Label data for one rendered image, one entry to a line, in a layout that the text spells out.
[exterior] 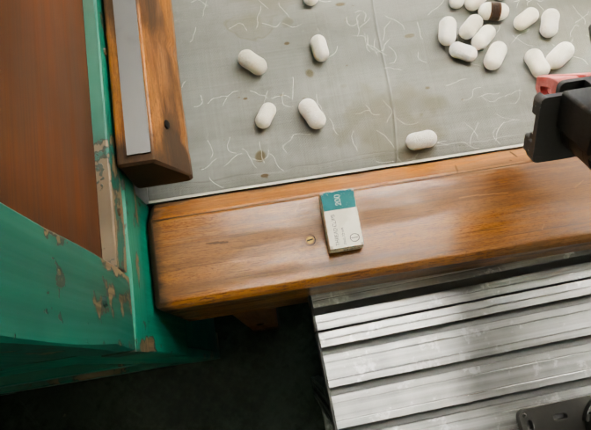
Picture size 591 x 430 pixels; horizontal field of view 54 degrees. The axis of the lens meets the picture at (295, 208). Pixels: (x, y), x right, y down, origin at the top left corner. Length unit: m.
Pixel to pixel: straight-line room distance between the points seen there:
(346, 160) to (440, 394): 0.28
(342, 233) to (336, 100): 0.17
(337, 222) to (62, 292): 0.30
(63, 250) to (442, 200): 0.39
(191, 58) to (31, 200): 0.37
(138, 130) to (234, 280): 0.18
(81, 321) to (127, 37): 0.29
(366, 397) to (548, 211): 0.28
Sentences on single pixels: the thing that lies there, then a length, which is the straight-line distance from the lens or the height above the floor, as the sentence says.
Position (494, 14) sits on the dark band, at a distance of 0.75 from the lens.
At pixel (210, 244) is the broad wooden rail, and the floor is 0.76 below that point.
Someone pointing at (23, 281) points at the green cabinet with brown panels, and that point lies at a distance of 0.33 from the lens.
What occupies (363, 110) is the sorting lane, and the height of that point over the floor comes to 0.74.
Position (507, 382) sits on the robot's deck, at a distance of 0.72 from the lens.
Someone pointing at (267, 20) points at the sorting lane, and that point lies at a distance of 0.72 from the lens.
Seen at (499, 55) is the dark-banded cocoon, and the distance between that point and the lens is 0.72.
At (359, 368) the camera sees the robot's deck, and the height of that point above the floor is 0.67.
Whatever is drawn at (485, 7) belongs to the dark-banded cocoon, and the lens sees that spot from 0.74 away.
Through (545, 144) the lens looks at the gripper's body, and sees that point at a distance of 0.57.
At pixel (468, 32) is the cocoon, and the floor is 0.76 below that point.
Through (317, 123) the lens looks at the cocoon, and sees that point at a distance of 0.64.
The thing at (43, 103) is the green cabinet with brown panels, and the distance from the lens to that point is 0.44.
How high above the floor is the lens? 1.35
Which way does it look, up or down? 75 degrees down
